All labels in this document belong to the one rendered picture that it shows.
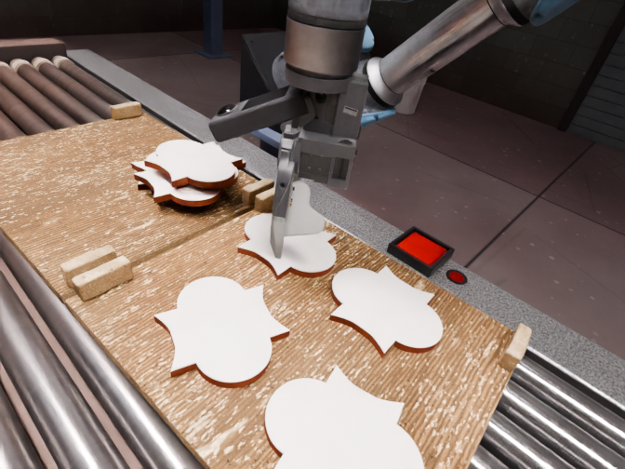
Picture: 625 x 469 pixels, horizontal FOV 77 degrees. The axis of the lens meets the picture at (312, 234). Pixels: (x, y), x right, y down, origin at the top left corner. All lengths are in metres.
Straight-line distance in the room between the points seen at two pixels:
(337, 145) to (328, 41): 0.10
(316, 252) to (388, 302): 0.12
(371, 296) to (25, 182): 0.53
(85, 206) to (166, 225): 0.12
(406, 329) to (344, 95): 0.26
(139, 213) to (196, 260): 0.13
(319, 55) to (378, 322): 0.29
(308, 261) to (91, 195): 0.34
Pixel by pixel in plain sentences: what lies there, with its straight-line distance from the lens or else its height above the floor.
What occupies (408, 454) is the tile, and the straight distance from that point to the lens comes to 0.39.
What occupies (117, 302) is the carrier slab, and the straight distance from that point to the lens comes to 0.49.
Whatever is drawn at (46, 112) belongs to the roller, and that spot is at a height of 0.91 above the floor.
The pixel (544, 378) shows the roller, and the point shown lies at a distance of 0.55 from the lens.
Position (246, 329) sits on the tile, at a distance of 0.43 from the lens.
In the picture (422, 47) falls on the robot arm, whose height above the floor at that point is 1.15.
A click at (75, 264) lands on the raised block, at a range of 0.51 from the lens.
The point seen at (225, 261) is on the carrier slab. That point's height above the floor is 0.94.
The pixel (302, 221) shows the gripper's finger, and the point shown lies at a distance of 0.44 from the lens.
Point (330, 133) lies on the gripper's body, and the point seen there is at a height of 1.12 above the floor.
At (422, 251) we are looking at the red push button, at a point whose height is 0.93.
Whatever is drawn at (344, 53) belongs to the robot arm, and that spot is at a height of 1.21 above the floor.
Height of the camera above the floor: 1.28
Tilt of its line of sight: 37 degrees down
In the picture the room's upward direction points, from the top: 10 degrees clockwise
